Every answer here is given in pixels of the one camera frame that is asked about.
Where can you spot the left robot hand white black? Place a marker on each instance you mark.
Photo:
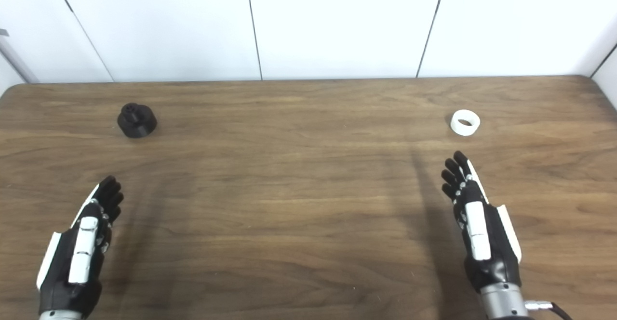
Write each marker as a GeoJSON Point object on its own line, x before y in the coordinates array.
{"type": "Point", "coordinates": [62, 281]}

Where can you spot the round black plastic part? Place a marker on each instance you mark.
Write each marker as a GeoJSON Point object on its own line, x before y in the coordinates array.
{"type": "Point", "coordinates": [137, 122]}

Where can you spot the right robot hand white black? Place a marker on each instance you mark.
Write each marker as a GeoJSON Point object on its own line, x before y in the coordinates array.
{"type": "Point", "coordinates": [496, 262]}

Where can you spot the grey wall corner post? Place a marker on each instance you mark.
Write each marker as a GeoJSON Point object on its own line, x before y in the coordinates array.
{"type": "Point", "coordinates": [17, 60]}

